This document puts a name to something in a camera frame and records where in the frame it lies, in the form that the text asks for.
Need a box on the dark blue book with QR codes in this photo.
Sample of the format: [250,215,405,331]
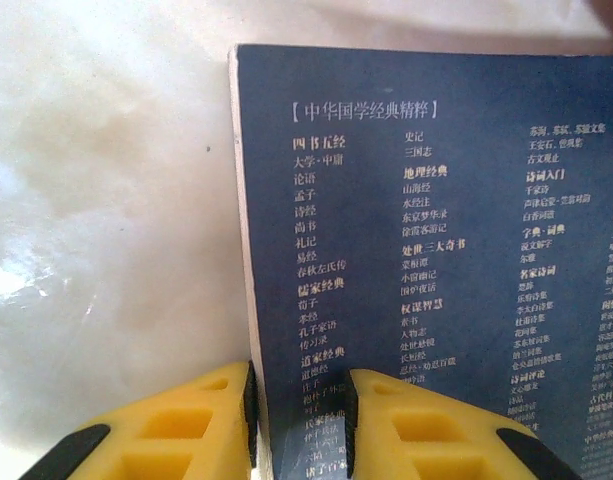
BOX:
[227,43,613,480]

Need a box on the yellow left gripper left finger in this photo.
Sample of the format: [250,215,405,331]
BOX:
[15,359,261,480]

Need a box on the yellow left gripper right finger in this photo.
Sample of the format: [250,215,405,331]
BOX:
[341,367,585,480]

